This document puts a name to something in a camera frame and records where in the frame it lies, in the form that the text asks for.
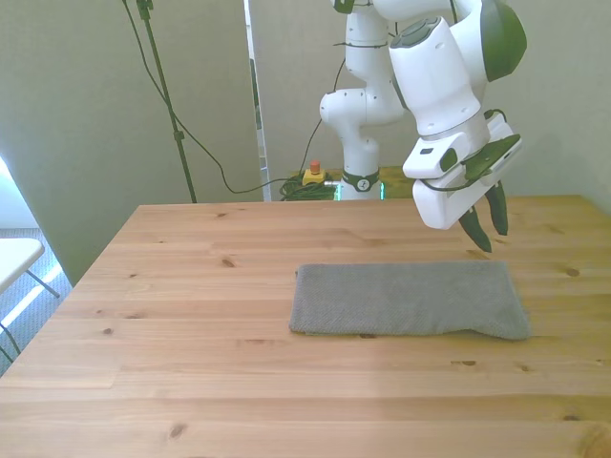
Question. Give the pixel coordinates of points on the grey folded towel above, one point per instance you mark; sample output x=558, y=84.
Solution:
x=406, y=300

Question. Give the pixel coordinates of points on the white folding chair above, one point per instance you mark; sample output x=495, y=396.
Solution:
x=19, y=257

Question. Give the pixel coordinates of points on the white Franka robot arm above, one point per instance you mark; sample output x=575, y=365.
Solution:
x=429, y=81

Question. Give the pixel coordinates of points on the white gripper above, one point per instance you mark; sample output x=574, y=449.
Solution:
x=441, y=202

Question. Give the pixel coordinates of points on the white partition panel edge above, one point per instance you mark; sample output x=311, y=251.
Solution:
x=258, y=105

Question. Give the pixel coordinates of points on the black camera stand pole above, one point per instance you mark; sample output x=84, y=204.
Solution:
x=167, y=100

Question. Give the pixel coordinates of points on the yellow emergency stop button box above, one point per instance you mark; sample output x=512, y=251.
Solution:
x=314, y=174

